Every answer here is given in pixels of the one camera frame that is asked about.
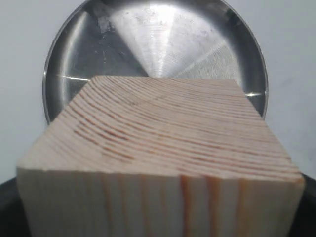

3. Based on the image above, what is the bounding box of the wooden cube block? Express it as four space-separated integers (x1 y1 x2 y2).
17 76 305 237

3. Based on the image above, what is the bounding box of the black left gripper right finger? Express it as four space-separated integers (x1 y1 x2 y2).
293 174 316 237

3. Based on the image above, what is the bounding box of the round stainless steel plate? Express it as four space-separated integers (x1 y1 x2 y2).
42 0 268 122

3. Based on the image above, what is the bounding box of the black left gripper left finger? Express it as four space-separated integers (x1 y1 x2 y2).
0 178 31 237

